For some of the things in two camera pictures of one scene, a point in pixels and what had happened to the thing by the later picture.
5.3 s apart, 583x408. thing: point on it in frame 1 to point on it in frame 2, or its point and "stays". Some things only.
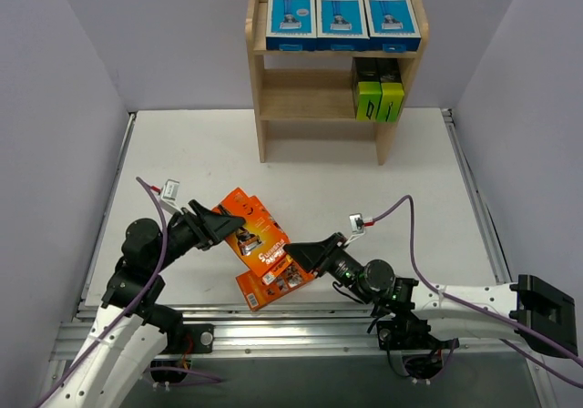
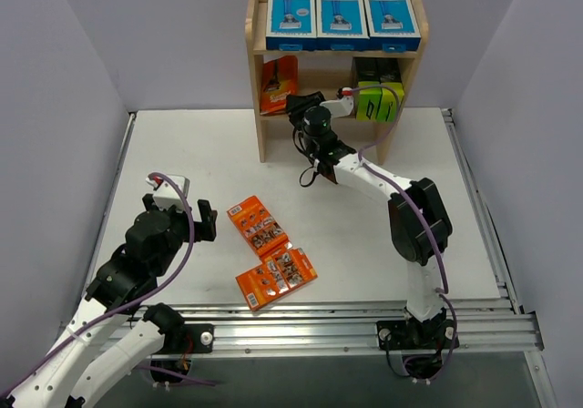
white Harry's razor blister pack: [291, 20] stays
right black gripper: [329, 253] to [298, 108]
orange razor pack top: [260, 240] to [280, 79]
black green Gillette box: [390, 76] to [383, 101]
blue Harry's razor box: [391, 22] stays
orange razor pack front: [259, 289] stays
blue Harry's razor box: [342, 21] stays
